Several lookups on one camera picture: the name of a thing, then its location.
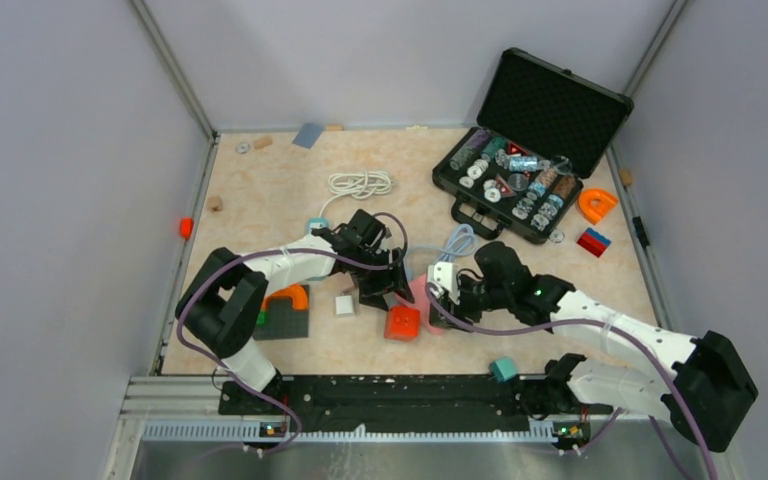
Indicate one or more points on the orange arch toy right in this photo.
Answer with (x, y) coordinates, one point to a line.
(595, 204)

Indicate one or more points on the black open case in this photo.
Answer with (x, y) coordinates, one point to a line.
(541, 131)

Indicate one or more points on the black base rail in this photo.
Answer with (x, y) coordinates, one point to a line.
(411, 403)

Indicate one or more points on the teal power strip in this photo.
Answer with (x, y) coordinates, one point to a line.
(318, 226)

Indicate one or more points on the wooden block right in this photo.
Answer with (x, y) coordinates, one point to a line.
(625, 177)

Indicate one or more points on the pink brown charger plug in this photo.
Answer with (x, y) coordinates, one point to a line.
(345, 289)

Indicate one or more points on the teal small plug adapter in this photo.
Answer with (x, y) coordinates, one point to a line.
(503, 369)

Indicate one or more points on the red cube socket adapter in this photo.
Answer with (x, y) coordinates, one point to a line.
(402, 324)

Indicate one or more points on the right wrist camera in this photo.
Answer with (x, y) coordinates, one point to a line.
(443, 278)

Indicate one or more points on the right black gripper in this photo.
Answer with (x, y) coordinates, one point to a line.
(465, 311)

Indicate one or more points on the small white charger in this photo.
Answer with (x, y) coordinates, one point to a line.
(345, 306)

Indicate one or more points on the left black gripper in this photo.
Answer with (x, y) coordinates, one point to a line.
(371, 294)

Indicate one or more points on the red blue brick stack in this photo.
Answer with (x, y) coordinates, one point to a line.
(593, 242)

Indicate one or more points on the red orange clip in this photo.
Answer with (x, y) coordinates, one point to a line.
(186, 227)

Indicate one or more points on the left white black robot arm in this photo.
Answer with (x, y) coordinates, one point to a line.
(217, 313)

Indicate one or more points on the dark grey building baseplate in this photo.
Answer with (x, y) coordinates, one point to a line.
(283, 323)

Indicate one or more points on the metal washer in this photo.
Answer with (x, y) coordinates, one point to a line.
(243, 148)

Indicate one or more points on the wooden block top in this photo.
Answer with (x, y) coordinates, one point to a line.
(262, 142)

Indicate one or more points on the pink triangular power strip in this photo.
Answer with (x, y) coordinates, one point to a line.
(422, 304)

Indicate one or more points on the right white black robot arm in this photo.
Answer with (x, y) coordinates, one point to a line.
(698, 384)

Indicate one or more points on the orange arch block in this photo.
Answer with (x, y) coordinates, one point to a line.
(297, 294)

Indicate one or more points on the wooden block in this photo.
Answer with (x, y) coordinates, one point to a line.
(215, 204)
(262, 142)
(625, 177)

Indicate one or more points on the wooden block left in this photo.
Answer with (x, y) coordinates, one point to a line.
(215, 204)

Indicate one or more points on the grey blue card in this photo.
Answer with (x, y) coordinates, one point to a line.
(308, 135)

